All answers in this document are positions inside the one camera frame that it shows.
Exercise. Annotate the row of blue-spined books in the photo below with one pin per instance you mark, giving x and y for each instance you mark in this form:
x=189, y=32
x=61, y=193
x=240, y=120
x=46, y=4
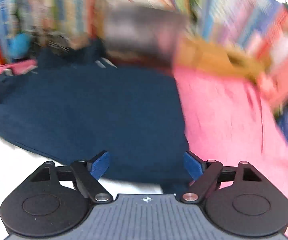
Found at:
x=234, y=12

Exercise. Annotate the long row of colourful books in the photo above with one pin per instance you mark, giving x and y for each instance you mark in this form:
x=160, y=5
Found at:
x=59, y=7

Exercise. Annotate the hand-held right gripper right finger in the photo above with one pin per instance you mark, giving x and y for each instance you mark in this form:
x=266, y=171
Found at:
x=192, y=166

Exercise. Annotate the small blue plush ball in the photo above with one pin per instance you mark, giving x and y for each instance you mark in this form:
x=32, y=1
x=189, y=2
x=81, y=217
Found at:
x=20, y=45

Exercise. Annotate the wooden drawer box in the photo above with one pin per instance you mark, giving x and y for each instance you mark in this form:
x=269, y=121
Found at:
x=209, y=55

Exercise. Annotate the silvery grey box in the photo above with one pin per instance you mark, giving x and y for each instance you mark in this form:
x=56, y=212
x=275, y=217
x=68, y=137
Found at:
x=144, y=35

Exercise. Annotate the miniature black bicycle model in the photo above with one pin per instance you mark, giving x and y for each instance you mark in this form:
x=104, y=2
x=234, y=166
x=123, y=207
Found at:
x=56, y=42

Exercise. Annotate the pink bunny-print blanket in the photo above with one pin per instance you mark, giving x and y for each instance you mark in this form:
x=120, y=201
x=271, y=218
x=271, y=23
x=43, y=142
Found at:
x=221, y=130

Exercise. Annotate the navy white red jacket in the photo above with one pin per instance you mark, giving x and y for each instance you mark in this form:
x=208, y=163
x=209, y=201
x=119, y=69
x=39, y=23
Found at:
x=84, y=110

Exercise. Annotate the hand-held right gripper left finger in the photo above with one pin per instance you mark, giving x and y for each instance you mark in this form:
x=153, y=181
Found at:
x=100, y=166

